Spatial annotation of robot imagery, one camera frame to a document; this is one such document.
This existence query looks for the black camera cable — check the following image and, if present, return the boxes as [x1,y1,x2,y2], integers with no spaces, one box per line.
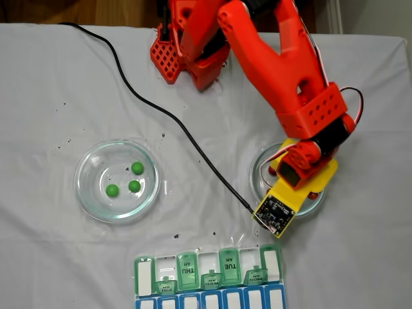
[59,21,258,216]

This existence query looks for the large glass bowl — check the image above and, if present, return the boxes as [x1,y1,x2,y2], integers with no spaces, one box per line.
[73,138,162,225]

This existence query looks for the white tablecloth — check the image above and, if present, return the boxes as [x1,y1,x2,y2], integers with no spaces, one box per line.
[0,22,412,309]

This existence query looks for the camera circuit board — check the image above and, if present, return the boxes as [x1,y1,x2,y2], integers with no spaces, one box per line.
[252,194,296,239]

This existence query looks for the weekly pill organizer box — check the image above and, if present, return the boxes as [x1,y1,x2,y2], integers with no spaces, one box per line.
[133,243,287,309]

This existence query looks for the small glass bowl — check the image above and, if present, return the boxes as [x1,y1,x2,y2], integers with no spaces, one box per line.
[248,138,326,217]

